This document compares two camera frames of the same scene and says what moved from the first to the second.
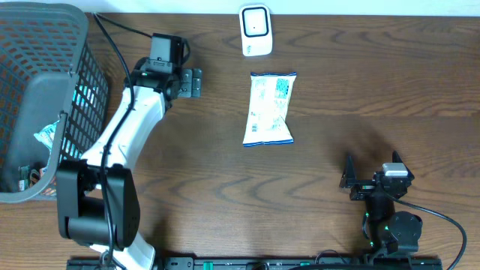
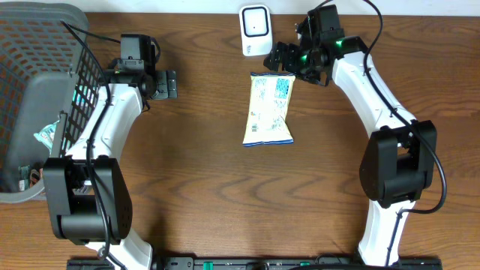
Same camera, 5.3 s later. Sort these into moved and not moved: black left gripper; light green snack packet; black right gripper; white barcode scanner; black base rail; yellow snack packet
Moved: black left gripper; black right gripper
Not moved: black base rail; yellow snack packet; white barcode scanner; light green snack packet
